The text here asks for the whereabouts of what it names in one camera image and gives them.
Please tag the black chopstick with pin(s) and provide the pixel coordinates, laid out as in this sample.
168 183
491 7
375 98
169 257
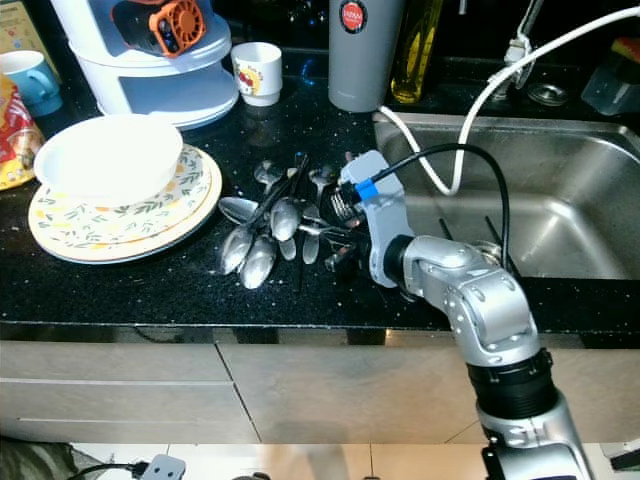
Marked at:
491 230
446 230
285 185

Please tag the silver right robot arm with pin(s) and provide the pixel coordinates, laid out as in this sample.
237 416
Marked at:
490 310

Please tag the large steel serving spoon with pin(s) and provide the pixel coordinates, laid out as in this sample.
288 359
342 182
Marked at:
238 210

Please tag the steel sink drain strainer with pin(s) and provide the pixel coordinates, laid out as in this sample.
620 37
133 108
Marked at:
488 250

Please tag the beige cabinet door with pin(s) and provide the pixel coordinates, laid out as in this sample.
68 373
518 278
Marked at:
360 395

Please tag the grey tumbler red badge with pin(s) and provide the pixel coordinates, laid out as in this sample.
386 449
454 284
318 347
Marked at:
360 70

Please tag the white cartoon print mug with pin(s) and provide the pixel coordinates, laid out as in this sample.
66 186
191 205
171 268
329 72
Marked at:
258 78

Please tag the white tiered rack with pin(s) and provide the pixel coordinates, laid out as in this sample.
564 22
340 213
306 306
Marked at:
180 95

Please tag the cream rimmed plate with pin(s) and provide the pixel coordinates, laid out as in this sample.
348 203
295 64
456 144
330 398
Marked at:
120 258

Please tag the yellow oil bottle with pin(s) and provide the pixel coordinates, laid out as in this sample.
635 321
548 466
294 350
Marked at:
418 55

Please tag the floral leaf print plate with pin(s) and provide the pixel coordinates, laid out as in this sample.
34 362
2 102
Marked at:
100 225

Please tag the white bowl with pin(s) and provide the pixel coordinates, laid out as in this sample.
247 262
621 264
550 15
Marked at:
105 155

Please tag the shallow beige drawer front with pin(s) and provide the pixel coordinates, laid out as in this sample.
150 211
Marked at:
110 362

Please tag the stainless steel sink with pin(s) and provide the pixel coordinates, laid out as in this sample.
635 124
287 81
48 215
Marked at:
580 190

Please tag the round metal counter cap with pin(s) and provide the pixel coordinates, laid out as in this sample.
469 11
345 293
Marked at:
548 95

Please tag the orange black handheld fan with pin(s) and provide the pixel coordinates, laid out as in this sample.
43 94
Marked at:
180 25

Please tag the metal faucet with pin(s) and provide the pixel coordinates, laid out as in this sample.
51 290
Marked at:
518 48

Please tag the yellow red snack bag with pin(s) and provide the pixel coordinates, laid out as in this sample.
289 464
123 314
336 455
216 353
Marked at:
18 140

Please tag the blue mug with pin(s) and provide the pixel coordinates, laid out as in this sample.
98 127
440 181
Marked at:
32 85

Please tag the grey patterned floor mat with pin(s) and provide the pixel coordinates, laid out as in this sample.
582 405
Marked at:
35 465

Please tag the cardboard box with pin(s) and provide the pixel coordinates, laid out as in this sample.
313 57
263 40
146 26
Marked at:
15 25

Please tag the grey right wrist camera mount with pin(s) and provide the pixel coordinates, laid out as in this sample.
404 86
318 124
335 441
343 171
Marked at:
382 230

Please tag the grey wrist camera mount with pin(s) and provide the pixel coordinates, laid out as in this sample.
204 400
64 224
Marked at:
165 467
382 230

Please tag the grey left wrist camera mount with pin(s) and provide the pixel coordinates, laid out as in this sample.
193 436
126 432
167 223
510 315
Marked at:
165 467

